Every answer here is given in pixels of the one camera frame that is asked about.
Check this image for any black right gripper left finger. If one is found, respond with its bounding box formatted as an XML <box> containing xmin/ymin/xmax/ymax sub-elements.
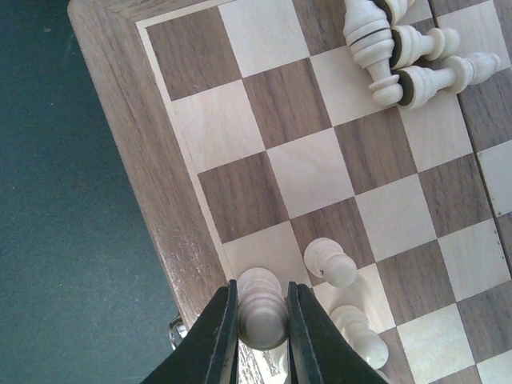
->
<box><xmin>143</xmin><ymin>279</ymin><xmax>238</xmax><ymax>383</ymax></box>

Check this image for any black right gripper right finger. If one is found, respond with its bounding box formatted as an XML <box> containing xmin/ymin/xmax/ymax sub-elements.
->
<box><xmin>287</xmin><ymin>282</ymin><xmax>386</xmax><ymax>383</ymax></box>

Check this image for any light wooden pawn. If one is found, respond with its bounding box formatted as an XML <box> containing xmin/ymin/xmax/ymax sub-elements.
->
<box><xmin>330</xmin><ymin>305</ymin><xmax>389</xmax><ymax>370</ymax></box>
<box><xmin>237</xmin><ymin>267</ymin><xmax>289</xmax><ymax>350</ymax></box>

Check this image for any light wooden king piece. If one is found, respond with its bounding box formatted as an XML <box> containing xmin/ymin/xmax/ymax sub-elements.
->
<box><xmin>304</xmin><ymin>238</ymin><xmax>358</xmax><ymax>288</ymax></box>

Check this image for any pile of light pieces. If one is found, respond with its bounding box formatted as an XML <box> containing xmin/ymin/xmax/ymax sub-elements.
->
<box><xmin>343</xmin><ymin>1</ymin><xmax>501</xmax><ymax>109</ymax></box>

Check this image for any wooden chessboard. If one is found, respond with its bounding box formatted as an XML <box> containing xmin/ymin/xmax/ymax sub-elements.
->
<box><xmin>68</xmin><ymin>1</ymin><xmax>511</xmax><ymax>383</ymax></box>

